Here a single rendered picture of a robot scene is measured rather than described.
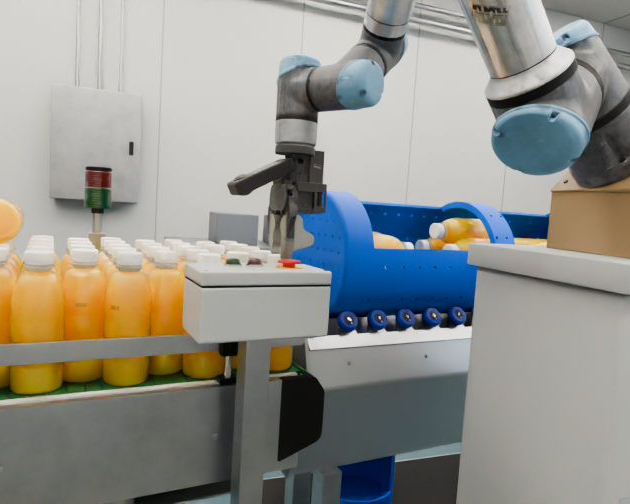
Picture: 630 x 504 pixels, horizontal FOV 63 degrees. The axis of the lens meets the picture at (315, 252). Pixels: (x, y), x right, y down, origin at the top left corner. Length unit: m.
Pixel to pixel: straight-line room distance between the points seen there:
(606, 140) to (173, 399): 0.77
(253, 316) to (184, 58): 3.89
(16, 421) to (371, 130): 4.39
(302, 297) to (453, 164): 4.68
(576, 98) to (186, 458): 0.77
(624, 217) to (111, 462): 0.84
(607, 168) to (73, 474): 0.91
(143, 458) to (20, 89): 3.81
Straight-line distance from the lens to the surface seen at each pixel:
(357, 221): 1.06
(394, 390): 1.17
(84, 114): 4.19
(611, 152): 0.91
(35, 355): 0.84
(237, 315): 0.73
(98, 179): 1.35
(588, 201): 0.94
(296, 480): 1.36
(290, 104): 0.92
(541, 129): 0.73
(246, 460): 0.85
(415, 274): 1.13
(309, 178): 0.93
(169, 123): 4.42
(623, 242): 0.89
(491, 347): 0.96
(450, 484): 2.29
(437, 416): 1.32
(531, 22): 0.72
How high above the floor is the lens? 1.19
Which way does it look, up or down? 5 degrees down
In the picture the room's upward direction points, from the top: 4 degrees clockwise
